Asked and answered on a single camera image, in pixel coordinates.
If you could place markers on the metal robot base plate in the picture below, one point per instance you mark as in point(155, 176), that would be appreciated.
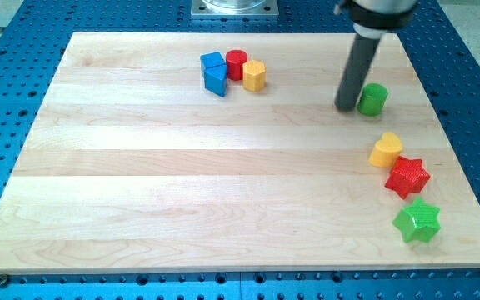
point(234, 8)

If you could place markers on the yellow hexagon block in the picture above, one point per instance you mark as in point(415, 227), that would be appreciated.
point(254, 76)

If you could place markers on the light wooden board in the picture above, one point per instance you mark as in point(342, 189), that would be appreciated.
point(133, 166)

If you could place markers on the blue cube block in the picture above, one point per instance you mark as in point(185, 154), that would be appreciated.
point(211, 60)

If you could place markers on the blue triangle block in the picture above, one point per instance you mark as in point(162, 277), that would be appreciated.
point(215, 79)

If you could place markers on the green star block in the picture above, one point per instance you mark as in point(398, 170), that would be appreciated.
point(418, 221)

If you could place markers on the red star block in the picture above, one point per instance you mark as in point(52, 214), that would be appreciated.
point(407, 176)

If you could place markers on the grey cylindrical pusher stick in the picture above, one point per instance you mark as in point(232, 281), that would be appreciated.
point(357, 67)

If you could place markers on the green cylinder block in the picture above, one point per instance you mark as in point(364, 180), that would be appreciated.
point(372, 99)

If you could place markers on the red cylinder block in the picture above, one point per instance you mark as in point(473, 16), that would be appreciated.
point(235, 60)

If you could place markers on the blue perforated table plate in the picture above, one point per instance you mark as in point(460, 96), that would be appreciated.
point(33, 42)

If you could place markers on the yellow heart block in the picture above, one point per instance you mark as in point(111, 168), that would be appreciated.
point(386, 150)

